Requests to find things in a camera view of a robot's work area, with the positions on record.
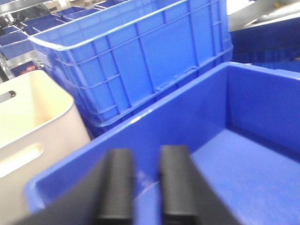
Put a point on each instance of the large light blue crate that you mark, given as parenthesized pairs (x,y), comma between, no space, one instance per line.
(119,60)

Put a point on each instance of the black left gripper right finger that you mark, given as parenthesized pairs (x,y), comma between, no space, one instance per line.
(186,196)

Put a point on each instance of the target blue bin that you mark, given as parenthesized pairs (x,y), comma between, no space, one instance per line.
(241,126)

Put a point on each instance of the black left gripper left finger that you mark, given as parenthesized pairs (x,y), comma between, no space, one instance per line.
(103,197)

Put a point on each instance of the cream plastic bin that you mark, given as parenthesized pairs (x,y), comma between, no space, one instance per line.
(39,125)

